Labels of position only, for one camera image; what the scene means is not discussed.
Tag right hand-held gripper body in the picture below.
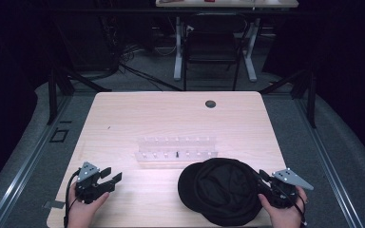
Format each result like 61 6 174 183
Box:
264 167 315 210

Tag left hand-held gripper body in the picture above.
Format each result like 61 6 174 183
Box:
74 161 116 204

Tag black cap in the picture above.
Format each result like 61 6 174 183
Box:
177 157 268 228

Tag person's right hand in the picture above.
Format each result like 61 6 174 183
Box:
258 186 309 228

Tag person's left hand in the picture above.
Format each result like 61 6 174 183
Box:
67 181 110 228

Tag grey tape strip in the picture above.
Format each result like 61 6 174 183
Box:
42 199 67 210

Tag clear acrylic rack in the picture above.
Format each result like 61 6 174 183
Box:
134 136 220 164

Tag black metal stand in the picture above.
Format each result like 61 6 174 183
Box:
259 67 317 129
47 65 112 125

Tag black folding chair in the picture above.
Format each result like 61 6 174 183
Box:
182 12 250 92

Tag white-legged desk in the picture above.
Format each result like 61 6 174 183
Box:
155 0 299 83

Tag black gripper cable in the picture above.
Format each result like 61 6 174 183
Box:
278 181 309 226
63 169 82 228

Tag metal floor rail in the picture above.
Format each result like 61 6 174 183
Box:
0 94 74 228
293 94 365 228

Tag black floor cables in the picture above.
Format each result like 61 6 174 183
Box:
99 42 184 93

